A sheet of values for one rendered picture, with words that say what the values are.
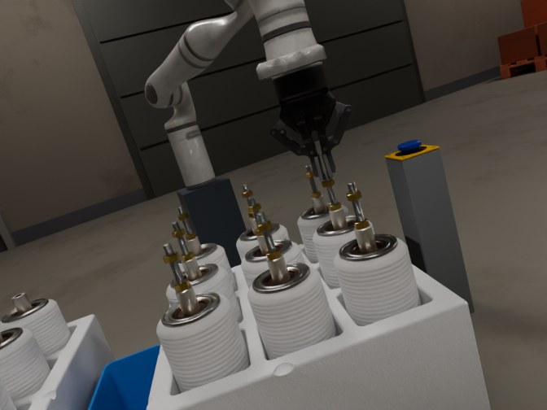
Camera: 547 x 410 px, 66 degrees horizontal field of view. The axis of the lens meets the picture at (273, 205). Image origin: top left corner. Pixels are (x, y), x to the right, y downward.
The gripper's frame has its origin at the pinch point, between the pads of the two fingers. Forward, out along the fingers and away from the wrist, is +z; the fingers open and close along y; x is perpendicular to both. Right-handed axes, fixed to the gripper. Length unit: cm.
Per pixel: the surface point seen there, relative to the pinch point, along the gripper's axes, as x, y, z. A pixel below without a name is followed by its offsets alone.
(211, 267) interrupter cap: 5.3, 20.3, 9.7
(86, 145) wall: -265, 206, -25
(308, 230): -7.2, 6.1, 11.6
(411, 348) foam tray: 18.8, -5.6, 20.2
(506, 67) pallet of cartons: -439, -179, 24
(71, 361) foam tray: 11.5, 45.0, 17.4
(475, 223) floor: -52, -31, 35
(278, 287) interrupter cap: 17.9, 7.5, 9.6
